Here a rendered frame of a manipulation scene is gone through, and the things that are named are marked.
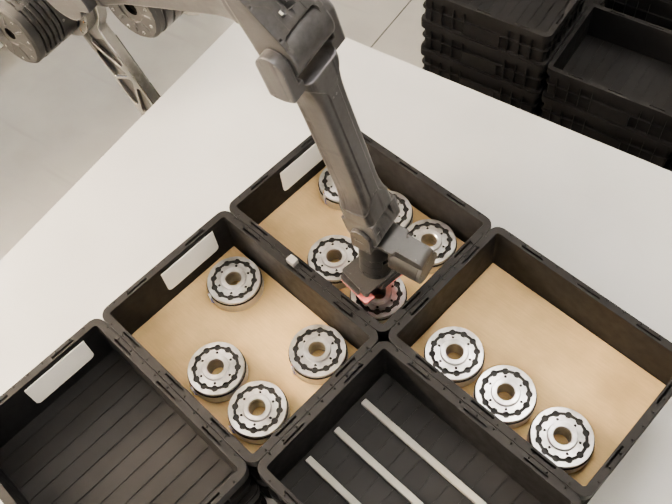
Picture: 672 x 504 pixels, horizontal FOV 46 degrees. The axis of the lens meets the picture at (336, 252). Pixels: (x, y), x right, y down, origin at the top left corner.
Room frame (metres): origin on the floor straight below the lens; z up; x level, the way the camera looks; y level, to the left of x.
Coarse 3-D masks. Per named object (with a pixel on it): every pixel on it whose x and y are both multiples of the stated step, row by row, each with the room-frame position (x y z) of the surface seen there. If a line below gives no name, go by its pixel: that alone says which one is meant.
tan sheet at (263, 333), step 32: (224, 256) 0.85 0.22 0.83; (192, 288) 0.78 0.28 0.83; (160, 320) 0.73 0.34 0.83; (192, 320) 0.72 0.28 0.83; (224, 320) 0.71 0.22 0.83; (256, 320) 0.70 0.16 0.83; (288, 320) 0.69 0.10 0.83; (320, 320) 0.68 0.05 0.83; (160, 352) 0.66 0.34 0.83; (192, 352) 0.65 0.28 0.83; (256, 352) 0.63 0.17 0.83; (320, 352) 0.61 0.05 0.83; (352, 352) 0.60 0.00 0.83; (288, 384) 0.56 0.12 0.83; (320, 384) 0.55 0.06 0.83; (224, 416) 0.52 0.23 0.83; (256, 448) 0.45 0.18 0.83
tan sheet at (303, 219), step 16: (304, 192) 0.97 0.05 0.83; (288, 208) 0.94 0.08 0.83; (304, 208) 0.93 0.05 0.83; (320, 208) 0.92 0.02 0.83; (272, 224) 0.90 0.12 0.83; (288, 224) 0.90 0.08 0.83; (304, 224) 0.89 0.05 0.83; (320, 224) 0.89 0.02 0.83; (336, 224) 0.88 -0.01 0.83; (288, 240) 0.86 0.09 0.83; (304, 240) 0.85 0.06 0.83; (304, 256) 0.82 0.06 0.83; (416, 288) 0.71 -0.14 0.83
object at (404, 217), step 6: (396, 192) 0.91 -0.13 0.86; (402, 198) 0.90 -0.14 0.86; (402, 204) 0.88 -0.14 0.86; (408, 204) 0.88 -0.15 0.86; (402, 210) 0.87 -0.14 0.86; (408, 210) 0.87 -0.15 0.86; (402, 216) 0.86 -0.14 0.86; (408, 216) 0.85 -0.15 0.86; (396, 222) 0.84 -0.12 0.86; (402, 222) 0.84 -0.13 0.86; (408, 222) 0.84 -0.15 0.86
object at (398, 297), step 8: (400, 280) 0.72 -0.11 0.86; (392, 288) 0.70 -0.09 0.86; (400, 288) 0.70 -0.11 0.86; (352, 296) 0.70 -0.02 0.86; (392, 296) 0.69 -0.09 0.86; (400, 296) 0.69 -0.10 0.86; (360, 304) 0.68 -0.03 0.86; (368, 304) 0.68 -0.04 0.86; (384, 304) 0.67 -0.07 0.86; (392, 304) 0.67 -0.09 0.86; (400, 304) 0.67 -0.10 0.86; (368, 312) 0.66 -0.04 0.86; (376, 312) 0.66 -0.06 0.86; (384, 312) 0.66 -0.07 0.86; (392, 312) 0.65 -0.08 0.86
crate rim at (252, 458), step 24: (216, 216) 0.87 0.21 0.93; (192, 240) 0.83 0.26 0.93; (264, 240) 0.80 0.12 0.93; (168, 264) 0.78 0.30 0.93; (288, 264) 0.75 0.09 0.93; (312, 288) 0.69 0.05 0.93; (120, 336) 0.65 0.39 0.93; (144, 360) 0.60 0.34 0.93; (168, 384) 0.55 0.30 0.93; (192, 408) 0.50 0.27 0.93; (216, 432) 0.46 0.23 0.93; (240, 456) 0.41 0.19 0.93
